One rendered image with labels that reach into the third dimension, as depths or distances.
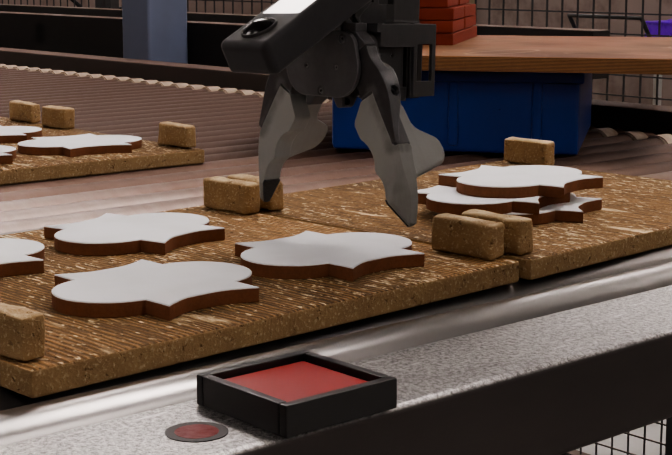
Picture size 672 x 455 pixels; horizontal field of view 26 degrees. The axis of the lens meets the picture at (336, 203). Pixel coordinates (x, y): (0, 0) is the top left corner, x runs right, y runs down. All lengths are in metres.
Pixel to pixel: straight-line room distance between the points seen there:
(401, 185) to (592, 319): 0.16
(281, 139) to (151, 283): 0.19
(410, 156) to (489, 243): 0.10
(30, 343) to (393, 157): 0.31
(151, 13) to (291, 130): 1.98
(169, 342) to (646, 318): 0.33
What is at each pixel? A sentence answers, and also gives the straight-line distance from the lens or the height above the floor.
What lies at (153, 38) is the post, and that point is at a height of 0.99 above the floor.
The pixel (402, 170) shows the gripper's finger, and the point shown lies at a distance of 0.98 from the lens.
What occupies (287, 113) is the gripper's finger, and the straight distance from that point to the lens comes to 1.06.
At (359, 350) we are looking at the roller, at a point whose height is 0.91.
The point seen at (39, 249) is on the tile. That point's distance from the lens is 1.06.
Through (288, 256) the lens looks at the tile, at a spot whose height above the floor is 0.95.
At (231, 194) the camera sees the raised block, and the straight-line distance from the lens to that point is 1.25.
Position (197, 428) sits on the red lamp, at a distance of 0.75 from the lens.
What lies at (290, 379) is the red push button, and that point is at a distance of 0.78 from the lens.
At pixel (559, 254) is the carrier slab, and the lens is 1.09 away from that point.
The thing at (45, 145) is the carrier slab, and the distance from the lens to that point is 1.66.
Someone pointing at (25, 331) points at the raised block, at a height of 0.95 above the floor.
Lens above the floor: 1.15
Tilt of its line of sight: 9 degrees down
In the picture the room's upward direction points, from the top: straight up
